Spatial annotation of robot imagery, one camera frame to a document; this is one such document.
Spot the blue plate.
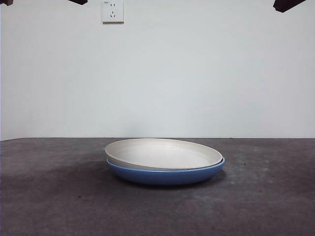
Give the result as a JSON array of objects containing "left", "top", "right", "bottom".
[{"left": 106, "top": 157, "right": 225, "bottom": 185}]

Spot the white plate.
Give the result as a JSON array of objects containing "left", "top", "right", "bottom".
[{"left": 104, "top": 138, "right": 223, "bottom": 170}]

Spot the white wall socket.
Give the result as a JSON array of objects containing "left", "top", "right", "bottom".
[{"left": 102, "top": 0, "right": 125, "bottom": 25}]

